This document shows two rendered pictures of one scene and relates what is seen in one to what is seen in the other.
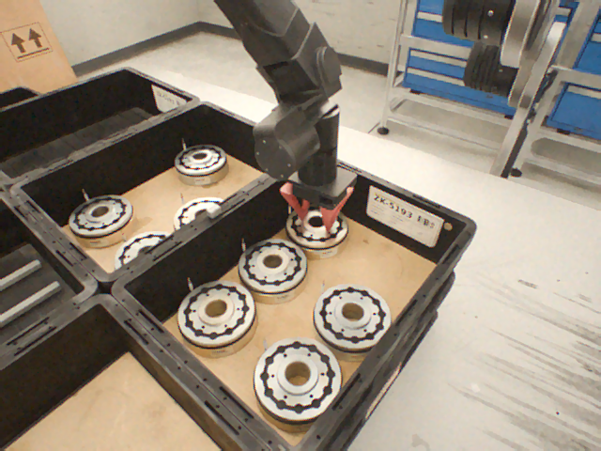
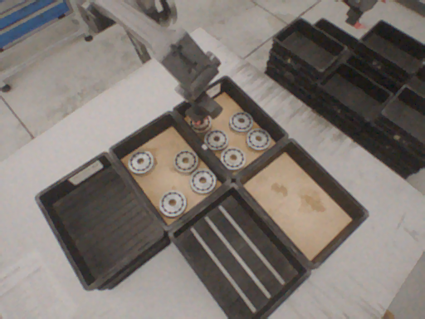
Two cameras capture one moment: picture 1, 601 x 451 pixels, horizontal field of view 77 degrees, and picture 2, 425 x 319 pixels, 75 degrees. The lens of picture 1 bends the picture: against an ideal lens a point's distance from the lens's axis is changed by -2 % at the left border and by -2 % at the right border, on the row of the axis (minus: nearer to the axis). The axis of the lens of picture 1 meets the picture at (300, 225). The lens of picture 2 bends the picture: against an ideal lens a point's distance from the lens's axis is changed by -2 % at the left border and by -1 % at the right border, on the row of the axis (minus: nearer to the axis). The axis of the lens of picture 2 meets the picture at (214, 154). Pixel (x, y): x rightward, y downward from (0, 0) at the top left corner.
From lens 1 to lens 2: 0.90 m
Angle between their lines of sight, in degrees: 48
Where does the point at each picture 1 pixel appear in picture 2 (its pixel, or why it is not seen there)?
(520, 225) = not seen: hidden behind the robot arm
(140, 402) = (256, 184)
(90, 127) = (70, 230)
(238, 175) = (151, 149)
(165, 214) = (171, 180)
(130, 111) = (57, 208)
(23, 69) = not seen: outside the picture
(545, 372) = (248, 86)
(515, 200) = not seen: hidden behind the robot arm
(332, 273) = (218, 125)
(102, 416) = (259, 193)
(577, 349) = (243, 74)
